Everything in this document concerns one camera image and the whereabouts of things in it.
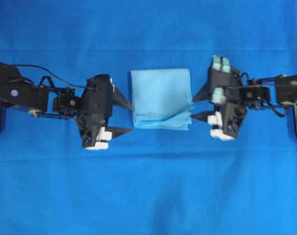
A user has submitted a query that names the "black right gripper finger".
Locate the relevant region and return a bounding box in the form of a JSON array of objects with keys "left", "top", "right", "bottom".
[
  {"left": 192, "top": 81, "right": 212, "bottom": 102},
  {"left": 191, "top": 111, "right": 215, "bottom": 122}
]

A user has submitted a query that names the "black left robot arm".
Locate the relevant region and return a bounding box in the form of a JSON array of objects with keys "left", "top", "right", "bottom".
[{"left": 0, "top": 62, "right": 133, "bottom": 150}]

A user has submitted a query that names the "light blue towel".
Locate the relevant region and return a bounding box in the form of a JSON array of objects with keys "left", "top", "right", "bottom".
[{"left": 131, "top": 68, "right": 192, "bottom": 131}]

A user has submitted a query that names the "blue table cloth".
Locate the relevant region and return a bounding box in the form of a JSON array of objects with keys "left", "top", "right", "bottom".
[{"left": 0, "top": 0, "right": 297, "bottom": 235}]

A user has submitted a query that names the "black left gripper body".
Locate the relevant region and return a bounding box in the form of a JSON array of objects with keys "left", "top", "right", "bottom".
[{"left": 75, "top": 74, "right": 114, "bottom": 150}]

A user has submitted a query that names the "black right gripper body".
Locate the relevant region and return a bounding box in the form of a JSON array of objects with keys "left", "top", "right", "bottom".
[{"left": 206, "top": 55, "right": 247, "bottom": 141}]

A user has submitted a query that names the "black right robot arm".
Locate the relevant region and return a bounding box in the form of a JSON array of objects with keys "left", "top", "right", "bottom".
[{"left": 191, "top": 55, "right": 297, "bottom": 141}]

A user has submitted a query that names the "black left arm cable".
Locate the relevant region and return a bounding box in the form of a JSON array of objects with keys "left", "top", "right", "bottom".
[{"left": 8, "top": 64, "right": 97, "bottom": 93}]

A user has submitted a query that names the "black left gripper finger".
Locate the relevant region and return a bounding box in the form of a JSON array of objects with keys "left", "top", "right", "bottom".
[
  {"left": 106, "top": 126, "right": 132, "bottom": 141},
  {"left": 113, "top": 86, "right": 134, "bottom": 110}
]

